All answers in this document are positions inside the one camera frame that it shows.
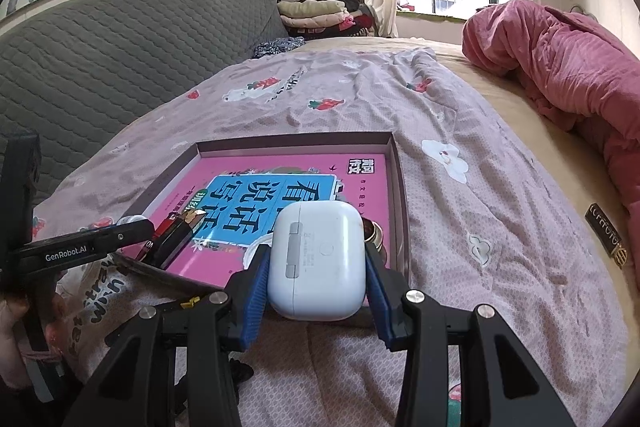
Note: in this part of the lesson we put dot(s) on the grey quilted headboard cover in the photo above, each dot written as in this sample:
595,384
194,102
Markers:
125,57

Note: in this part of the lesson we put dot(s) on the pink duvet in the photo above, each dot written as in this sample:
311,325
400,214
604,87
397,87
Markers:
575,57

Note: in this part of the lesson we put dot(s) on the pink strawberry printed blanket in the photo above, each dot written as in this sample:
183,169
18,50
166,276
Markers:
475,287

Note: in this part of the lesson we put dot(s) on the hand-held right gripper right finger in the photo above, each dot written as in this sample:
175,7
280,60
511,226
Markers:
382,307

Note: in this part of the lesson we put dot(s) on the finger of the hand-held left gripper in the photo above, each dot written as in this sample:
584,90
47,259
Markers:
125,234

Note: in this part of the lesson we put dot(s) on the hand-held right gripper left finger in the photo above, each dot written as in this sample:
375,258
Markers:
255,307

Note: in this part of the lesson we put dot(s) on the shallow grey cardboard box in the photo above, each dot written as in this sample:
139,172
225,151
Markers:
399,207

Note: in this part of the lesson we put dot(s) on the pink book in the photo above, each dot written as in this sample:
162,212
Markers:
360,187

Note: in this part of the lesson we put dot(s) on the black mattress tag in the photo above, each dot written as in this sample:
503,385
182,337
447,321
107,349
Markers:
602,232

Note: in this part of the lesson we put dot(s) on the white earbud case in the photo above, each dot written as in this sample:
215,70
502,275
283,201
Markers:
320,257

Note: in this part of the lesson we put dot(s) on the small yellow object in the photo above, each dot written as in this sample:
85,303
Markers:
190,302

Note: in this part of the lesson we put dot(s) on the dark patterned cloth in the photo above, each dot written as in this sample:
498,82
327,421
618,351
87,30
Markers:
277,47

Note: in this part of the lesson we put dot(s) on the small black object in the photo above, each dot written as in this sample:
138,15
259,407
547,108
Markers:
241,369

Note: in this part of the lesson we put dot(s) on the beige bed sheet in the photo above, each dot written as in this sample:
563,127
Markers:
515,127

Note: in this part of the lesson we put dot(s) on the person's left hand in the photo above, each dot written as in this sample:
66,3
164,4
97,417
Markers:
10,342

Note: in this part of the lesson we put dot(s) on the stack of folded clothes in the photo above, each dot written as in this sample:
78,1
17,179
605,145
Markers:
310,9

